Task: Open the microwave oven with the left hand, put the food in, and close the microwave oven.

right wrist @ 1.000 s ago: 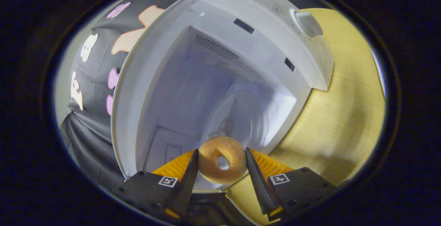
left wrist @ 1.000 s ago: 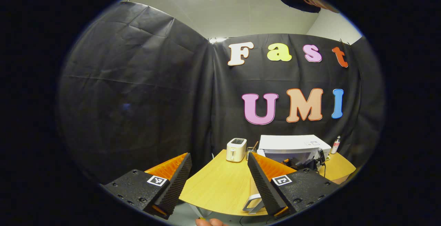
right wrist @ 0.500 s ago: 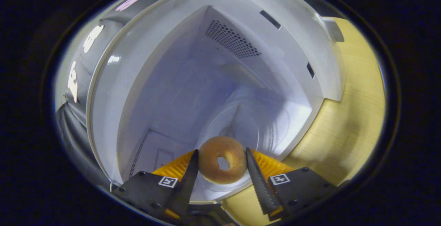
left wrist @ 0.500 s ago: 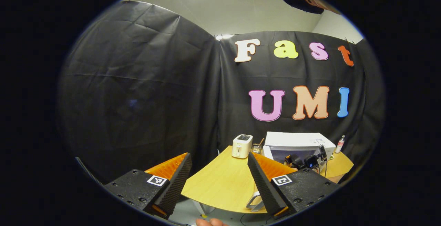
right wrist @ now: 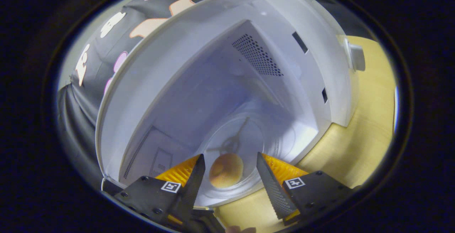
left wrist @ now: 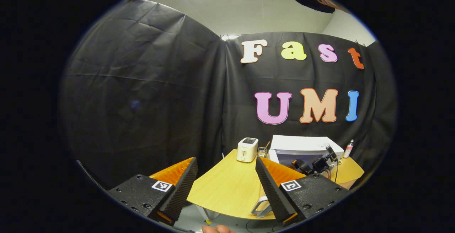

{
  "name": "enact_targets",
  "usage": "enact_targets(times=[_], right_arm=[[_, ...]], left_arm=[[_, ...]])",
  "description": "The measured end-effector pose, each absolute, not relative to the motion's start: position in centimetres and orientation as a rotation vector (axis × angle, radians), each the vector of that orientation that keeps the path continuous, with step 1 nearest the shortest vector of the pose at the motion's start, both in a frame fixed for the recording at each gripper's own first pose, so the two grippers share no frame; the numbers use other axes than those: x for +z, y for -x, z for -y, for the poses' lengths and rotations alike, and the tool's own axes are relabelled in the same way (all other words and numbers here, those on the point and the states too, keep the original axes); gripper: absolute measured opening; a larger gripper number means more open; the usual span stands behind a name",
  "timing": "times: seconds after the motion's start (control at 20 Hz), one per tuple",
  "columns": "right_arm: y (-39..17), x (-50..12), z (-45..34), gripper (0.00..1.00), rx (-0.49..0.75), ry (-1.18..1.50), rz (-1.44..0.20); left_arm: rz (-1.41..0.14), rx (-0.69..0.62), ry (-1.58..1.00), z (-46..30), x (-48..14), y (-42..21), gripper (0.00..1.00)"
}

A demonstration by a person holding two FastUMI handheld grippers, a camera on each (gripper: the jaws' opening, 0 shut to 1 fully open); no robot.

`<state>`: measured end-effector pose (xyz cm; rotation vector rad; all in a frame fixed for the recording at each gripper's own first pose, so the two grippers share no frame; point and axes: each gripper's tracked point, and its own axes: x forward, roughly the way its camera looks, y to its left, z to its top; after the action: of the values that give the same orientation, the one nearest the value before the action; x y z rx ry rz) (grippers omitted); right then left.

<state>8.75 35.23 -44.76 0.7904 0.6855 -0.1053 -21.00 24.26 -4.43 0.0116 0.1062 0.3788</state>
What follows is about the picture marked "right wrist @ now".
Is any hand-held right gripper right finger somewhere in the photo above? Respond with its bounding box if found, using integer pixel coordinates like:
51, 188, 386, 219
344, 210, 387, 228
256, 151, 357, 226

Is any white microwave oven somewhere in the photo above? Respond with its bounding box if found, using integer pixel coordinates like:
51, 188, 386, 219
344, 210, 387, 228
95, 0, 366, 208

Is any round golden bread bun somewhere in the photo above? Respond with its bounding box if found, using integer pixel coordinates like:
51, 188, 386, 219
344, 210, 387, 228
209, 153, 245, 189

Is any glass microwave turntable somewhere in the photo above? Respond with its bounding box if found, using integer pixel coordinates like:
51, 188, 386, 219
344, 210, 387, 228
201, 112, 296, 191

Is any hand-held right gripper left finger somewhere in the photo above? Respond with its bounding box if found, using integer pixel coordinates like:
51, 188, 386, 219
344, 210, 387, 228
114, 154, 207, 226

